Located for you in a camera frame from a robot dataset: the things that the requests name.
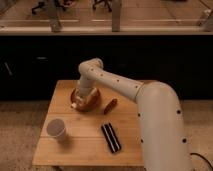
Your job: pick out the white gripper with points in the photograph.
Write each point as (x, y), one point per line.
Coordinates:
(85, 101)

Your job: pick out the black striped rectangular box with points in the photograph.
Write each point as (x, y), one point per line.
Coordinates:
(111, 137)

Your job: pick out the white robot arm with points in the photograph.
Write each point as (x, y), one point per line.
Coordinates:
(162, 133)

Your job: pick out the brown sausage-shaped object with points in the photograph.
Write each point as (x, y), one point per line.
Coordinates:
(110, 106)

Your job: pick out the orange ceramic bowl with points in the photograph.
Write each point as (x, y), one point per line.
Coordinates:
(84, 92)

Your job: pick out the white paper cup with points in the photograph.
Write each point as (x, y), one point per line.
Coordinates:
(56, 129)

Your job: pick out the wooden table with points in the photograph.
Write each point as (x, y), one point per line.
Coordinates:
(86, 144)

